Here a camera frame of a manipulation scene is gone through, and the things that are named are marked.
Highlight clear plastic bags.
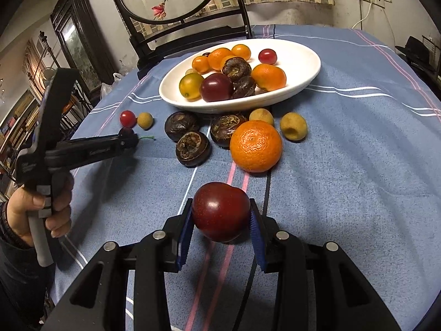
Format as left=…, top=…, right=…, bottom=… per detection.
left=100, top=72, right=125, bottom=102

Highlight red cherry tomato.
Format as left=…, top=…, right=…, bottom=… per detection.
left=119, top=110, right=137, bottom=128
left=258, top=49, right=278, bottom=65

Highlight dark red plum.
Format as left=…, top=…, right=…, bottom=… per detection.
left=200, top=73, right=235, bottom=103
left=192, top=181, right=251, bottom=244

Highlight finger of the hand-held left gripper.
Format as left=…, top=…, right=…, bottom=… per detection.
left=48, top=133, right=139, bottom=175

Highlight green yellow tangerine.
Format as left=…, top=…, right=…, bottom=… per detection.
left=179, top=73, right=205, bottom=101

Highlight white oval plate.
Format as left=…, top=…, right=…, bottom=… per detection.
left=158, top=39, right=322, bottom=114

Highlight white power cable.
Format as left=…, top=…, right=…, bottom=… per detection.
left=351, top=0, right=374, bottom=30

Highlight person's left hand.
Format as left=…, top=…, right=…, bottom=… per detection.
left=7, top=174, right=74, bottom=245

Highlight dark red cherry with stem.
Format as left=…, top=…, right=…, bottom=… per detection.
left=118, top=127, right=155, bottom=142

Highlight round embroidered screen with stand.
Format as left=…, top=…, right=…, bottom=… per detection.
left=103, top=0, right=254, bottom=80

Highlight small round orange kumquat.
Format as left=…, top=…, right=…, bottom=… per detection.
left=231, top=44, right=251, bottom=61

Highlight dark framed painting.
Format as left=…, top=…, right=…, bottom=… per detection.
left=50, top=0, right=118, bottom=100

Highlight person's left forearm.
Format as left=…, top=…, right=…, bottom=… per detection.
left=0, top=202, right=57, bottom=331

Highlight black hat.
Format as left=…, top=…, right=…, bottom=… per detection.
left=395, top=35, right=436, bottom=66

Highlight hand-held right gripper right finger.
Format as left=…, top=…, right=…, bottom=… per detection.
left=249, top=198, right=402, bottom=331

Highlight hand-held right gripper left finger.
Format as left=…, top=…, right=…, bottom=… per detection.
left=41, top=198, right=193, bottom=331

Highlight orange tangerine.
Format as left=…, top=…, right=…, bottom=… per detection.
left=230, top=119, right=283, bottom=173
left=251, top=63, right=287, bottom=92
left=208, top=47, right=233, bottom=71

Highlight blue striped tablecloth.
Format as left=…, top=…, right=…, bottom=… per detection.
left=45, top=24, right=441, bottom=331

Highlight dark brown water chestnut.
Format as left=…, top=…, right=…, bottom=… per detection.
left=164, top=111, right=202, bottom=143
left=221, top=57, right=252, bottom=83
left=175, top=130, right=211, bottom=168
left=232, top=76, right=257, bottom=99
left=210, top=114, right=247, bottom=150

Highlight wooden bookshelf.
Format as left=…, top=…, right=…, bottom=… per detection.
left=0, top=86, right=42, bottom=194

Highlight oval orange kumquat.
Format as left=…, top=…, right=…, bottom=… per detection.
left=192, top=56, right=211, bottom=74

